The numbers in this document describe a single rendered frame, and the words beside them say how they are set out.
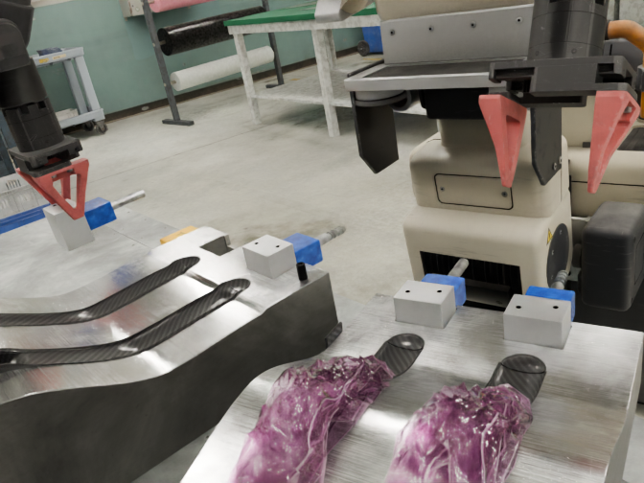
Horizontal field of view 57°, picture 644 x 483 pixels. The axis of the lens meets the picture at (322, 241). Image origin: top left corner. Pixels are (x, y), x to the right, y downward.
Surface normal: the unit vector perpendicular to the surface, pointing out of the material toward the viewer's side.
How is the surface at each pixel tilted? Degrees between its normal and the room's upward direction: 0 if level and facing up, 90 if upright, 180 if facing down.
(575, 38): 67
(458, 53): 90
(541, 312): 0
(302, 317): 90
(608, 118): 85
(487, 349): 0
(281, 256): 90
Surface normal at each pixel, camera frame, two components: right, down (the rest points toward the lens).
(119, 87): 0.55, 0.26
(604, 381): -0.17, -0.90
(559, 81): -0.59, 0.00
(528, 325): -0.51, 0.43
